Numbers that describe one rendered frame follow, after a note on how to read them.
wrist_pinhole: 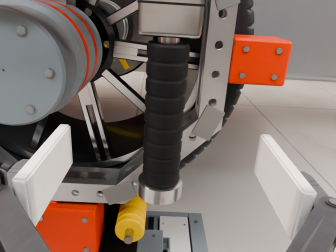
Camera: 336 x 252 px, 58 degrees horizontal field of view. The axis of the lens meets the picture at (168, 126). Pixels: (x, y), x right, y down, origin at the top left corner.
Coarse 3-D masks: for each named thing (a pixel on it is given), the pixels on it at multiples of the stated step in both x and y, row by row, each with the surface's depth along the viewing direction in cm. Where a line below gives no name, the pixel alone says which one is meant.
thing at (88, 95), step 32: (96, 0) 52; (192, 64) 57; (96, 96) 60; (128, 96) 59; (192, 96) 57; (0, 128) 61; (32, 128) 69; (96, 128) 79; (128, 128) 75; (96, 160) 62; (128, 160) 62
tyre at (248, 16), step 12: (240, 0) 51; (252, 0) 52; (240, 12) 51; (252, 12) 52; (240, 24) 52; (228, 84) 56; (240, 84) 56; (228, 96) 57; (192, 108) 58; (228, 108) 58; (216, 132) 60; (204, 144) 61; (192, 156) 62; (180, 168) 63
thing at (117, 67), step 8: (104, 0) 90; (112, 0) 92; (120, 0) 92; (128, 0) 92; (112, 8) 89; (128, 16) 94; (136, 16) 94; (120, 24) 90; (128, 24) 94; (136, 24) 95; (120, 32) 91; (128, 32) 95; (136, 32) 95; (136, 40) 96; (144, 40) 96; (112, 64) 99; (120, 64) 99; (128, 64) 99; (136, 64) 99; (120, 72) 100
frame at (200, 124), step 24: (216, 0) 43; (216, 24) 44; (216, 48) 47; (216, 72) 51; (216, 96) 48; (192, 120) 51; (216, 120) 49; (192, 144) 51; (72, 168) 58; (96, 168) 59; (120, 168) 59; (72, 192) 55; (96, 192) 55; (120, 192) 54
